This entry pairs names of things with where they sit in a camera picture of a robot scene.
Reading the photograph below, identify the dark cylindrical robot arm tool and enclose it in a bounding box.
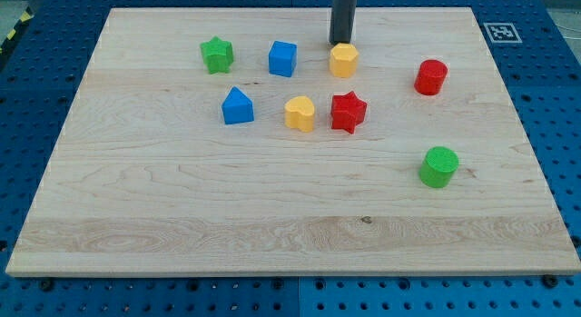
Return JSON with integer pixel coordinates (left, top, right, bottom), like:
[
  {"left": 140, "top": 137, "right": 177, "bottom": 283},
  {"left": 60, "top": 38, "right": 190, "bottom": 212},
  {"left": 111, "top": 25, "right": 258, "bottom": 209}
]
[{"left": 329, "top": 0, "right": 357, "bottom": 45}]

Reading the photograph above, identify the light wooden board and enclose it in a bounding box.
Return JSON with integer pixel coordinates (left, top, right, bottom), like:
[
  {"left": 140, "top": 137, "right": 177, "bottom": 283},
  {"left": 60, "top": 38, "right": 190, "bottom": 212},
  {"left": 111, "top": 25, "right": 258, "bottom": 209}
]
[{"left": 6, "top": 7, "right": 580, "bottom": 278}]

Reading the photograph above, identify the yellow heart block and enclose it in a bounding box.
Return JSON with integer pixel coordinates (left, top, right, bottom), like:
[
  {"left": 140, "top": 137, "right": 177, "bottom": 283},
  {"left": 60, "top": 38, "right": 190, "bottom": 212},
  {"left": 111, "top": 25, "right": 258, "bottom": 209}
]
[{"left": 284, "top": 95, "right": 315, "bottom": 133}]

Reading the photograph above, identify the blue triangle block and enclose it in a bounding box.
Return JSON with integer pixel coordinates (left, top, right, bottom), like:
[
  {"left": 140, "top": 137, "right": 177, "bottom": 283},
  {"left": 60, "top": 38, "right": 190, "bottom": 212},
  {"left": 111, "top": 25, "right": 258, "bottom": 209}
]
[{"left": 222, "top": 87, "right": 254, "bottom": 124}]

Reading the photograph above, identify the red star block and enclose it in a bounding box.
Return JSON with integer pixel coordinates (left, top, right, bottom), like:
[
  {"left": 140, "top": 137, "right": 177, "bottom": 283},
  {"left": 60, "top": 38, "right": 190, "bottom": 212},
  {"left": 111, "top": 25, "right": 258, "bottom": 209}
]
[{"left": 330, "top": 91, "right": 368, "bottom": 134}]

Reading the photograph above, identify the blue cube block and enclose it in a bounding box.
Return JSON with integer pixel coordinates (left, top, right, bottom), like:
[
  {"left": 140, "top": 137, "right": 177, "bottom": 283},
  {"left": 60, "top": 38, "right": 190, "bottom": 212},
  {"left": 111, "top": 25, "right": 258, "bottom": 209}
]
[{"left": 269, "top": 41, "right": 298, "bottom": 77}]

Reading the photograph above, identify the yellow hexagon block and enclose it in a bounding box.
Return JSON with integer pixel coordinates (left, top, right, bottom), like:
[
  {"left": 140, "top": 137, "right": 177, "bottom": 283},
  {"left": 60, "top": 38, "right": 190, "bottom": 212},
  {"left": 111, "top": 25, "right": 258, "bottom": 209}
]
[{"left": 329, "top": 43, "right": 359, "bottom": 78}]

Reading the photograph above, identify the green star block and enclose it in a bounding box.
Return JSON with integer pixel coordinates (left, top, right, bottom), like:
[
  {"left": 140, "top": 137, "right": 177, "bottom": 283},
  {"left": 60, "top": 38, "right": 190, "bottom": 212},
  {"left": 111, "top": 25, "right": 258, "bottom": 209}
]
[{"left": 200, "top": 36, "right": 234, "bottom": 74}]

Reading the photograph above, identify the green cylinder block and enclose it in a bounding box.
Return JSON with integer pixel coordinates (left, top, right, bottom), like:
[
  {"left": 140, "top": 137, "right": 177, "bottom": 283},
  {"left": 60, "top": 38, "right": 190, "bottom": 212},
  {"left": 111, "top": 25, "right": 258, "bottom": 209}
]
[{"left": 419, "top": 146, "right": 459, "bottom": 188}]

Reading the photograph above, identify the red cylinder block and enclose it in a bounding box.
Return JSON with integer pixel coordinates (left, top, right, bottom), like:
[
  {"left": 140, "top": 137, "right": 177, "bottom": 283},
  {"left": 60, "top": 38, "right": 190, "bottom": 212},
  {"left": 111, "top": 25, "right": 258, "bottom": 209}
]
[{"left": 414, "top": 59, "right": 448, "bottom": 95}]

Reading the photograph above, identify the white fiducial marker tag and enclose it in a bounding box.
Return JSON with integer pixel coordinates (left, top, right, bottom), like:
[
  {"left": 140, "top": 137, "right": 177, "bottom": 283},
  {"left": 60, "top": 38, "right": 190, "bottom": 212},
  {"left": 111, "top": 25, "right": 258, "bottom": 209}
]
[{"left": 484, "top": 22, "right": 522, "bottom": 44}]

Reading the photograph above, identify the yellow black hazard tape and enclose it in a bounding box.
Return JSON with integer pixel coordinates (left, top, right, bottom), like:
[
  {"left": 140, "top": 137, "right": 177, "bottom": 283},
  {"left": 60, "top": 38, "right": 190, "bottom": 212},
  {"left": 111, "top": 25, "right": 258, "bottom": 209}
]
[{"left": 1, "top": 6, "right": 34, "bottom": 56}]

